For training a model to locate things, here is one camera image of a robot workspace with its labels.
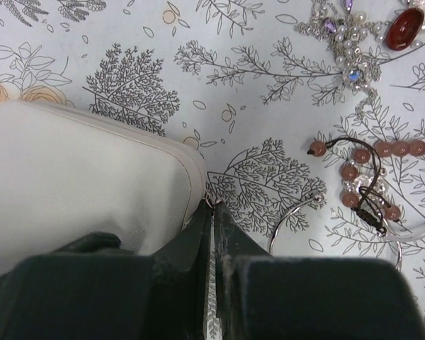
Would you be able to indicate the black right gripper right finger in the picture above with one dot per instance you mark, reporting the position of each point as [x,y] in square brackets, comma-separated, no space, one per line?
[260,296]

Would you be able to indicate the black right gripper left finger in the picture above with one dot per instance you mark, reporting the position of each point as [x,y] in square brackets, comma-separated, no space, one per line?
[94,289]

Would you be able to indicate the beige jewelry box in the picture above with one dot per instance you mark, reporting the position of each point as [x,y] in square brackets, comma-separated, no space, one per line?
[66,173]

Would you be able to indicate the floral patterned tablecloth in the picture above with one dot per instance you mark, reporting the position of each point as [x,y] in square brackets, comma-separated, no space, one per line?
[246,84]

